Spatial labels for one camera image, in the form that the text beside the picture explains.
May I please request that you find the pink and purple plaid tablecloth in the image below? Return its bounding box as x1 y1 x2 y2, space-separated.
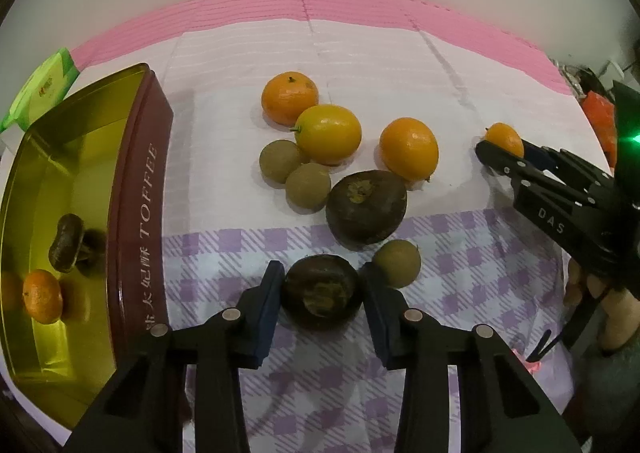
65 0 617 453

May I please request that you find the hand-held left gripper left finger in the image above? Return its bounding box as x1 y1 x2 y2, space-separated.
62 260 286 453

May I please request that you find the orange plastic bag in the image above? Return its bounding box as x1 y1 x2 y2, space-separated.
581 90 619 169

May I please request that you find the green tissue pack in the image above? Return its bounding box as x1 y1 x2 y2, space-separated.
0 47 81 130

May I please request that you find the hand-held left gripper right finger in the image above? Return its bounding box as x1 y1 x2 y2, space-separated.
359 263 583 453

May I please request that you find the yellow citrus fruit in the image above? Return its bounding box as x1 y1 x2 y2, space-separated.
294 104 362 166

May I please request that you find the small orange mandarin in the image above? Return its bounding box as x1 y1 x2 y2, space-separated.
484 122 525 159

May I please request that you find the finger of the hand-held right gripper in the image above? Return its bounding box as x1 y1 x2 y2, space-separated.
474 140 616 196
522 138 602 175

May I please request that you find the person's right hand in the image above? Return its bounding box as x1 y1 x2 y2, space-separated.
564 258 640 355

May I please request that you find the brown longan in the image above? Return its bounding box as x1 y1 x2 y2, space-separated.
285 162 332 212
372 239 422 289
258 140 306 183

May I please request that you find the large dark brown round fruit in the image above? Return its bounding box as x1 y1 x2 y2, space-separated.
325 170 408 251

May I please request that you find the gold tin box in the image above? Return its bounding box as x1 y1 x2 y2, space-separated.
0 63 175 421

